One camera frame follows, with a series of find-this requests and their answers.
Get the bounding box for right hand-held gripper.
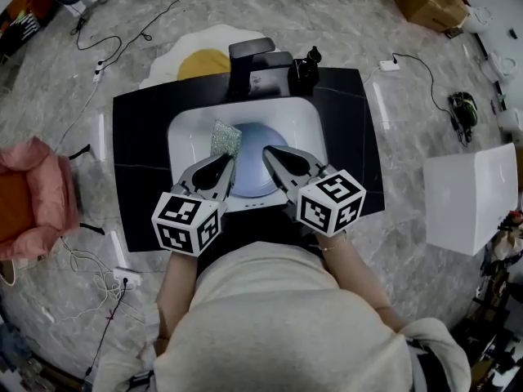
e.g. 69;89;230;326
262;145;367;237

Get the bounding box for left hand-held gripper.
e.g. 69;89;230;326
150;152;239;257

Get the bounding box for large blue plate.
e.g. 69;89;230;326
230;122;292;198

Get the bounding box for green scouring sponge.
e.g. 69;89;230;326
209;119;243;161

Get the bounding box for person's right forearm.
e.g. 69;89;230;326
316;229;408;330

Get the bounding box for person's left forearm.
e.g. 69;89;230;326
156;251;199;342

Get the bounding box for white sink basin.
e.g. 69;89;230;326
167;96;329;214

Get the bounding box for person's black trousers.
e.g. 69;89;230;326
195;210;328;277

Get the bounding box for dark vanity cabinet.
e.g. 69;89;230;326
112;67;386;253

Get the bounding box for black soap dispenser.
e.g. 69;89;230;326
288;46;321;96

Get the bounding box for black faucet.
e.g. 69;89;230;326
227;37;294;100

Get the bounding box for white yellow egg rug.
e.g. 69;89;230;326
138;24;273;91

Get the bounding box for square white power strip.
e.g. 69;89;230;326
113;267;142;292

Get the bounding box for person's grey sweatshirt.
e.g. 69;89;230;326
93;241;473;392

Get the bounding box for pink armchair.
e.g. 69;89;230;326
0;136;105;261

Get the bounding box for white ceramic tub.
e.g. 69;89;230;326
422;143;520;256

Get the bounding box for green black device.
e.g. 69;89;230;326
448;91;479;128

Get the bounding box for orange cushion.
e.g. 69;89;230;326
0;171;36;244

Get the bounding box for cardboard box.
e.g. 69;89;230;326
387;0;469;33

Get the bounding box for beige round basket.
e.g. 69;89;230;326
0;259;17;287

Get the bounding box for black white striped cloth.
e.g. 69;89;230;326
7;10;42;42

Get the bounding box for cluttered black shelf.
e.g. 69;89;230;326
453;208;523;392

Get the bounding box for blue denim garment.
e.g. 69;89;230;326
0;323;32;367

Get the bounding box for thin beaded bracelet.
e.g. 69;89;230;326
318;234;348;253

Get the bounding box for white power cable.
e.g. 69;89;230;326
361;66;383;87

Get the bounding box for tangled white cable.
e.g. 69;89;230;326
60;237;123;322

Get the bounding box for black power cable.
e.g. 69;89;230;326
391;52;457;120
69;0;203;63
83;278;128;379

